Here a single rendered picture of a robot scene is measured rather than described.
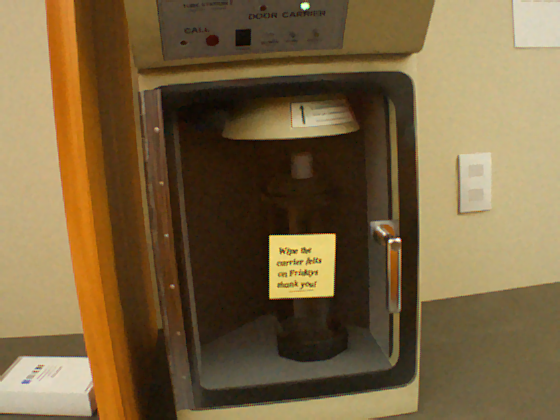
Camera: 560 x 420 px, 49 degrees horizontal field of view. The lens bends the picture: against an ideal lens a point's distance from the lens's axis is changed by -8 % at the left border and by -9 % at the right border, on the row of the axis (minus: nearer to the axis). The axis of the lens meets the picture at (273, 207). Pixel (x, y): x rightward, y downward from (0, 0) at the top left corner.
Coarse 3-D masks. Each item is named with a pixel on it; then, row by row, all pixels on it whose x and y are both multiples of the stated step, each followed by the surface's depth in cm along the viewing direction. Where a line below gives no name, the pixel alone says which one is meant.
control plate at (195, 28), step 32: (160, 0) 60; (192, 0) 61; (224, 0) 61; (256, 0) 62; (288, 0) 62; (320, 0) 63; (160, 32) 64; (192, 32) 64; (224, 32) 65; (256, 32) 66; (288, 32) 66; (320, 32) 67
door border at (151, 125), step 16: (144, 96) 70; (160, 96) 70; (160, 112) 71; (144, 128) 70; (160, 128) 71; (160, 144) 71; (160, 160) 72; (160, 176) 72; (160, 192) 72; (160, 208) 73; (160, 224) 73; (160, 240) 74; (160, 256) 74; (160, 272) 74; (176, 272) 75; (176, 288) 75; (160, 304) 75; (176, 304) 75; (176, 320) 76; (176, 336) 76; (176, 352) 77; (176, 368) 77; (176, 384) 77; (192, 400) 78
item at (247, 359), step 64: (192, 128) 71; (256, 128) 72; (320, 128) 73; (384, 128) 73; (192, 192) 73; (256, 192) 74; (320, 192) 74; (384, 192) 75; (192, 256) 74; (256, 256) 75; (384, 256) 77; (192, 320) 76; (256, 320) 77; (320, 320) 78; (384, 320) 79; (192, 384) 78; (256, 384) 79; (320, 384) 80; (384, 384) 81
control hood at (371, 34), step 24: (144, 0) 60; (360, 0) 63; (384, 0) 64; (408, 0) 64; (432, 0) 64; (144, 24) 63; (360, 24) 66; (384, 24) 67; (408, 24) 67; (144, 48) 65; (360, 48) 69; (384, 48) 70; (408, 48) 70
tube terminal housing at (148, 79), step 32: (224, 64) 71; (256, 64) 72; (288, 64) 72; (320, 64) 72; (352, 64) 73; (384, 64) 73; (416, 96) 74; (416, 384) 83; (192, 416) 80; (224, 416) 81; (256, 416) 81; (288, 416) 81; (320, 416) 82; (352, 416) 83; (384, 416) 83
